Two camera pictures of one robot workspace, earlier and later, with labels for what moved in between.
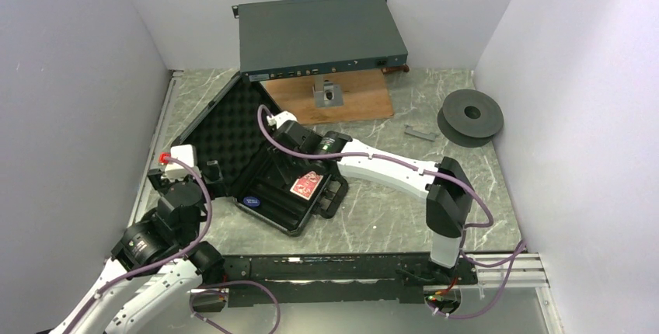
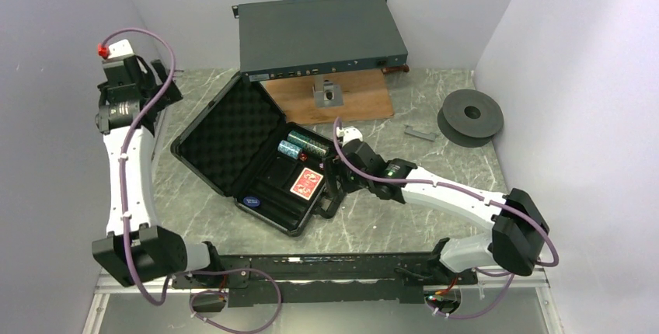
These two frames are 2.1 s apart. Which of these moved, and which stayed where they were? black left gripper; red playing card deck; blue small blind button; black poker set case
Moved: black left gripper
Stayed: blue small blind button; black poker set case; red playing card deck
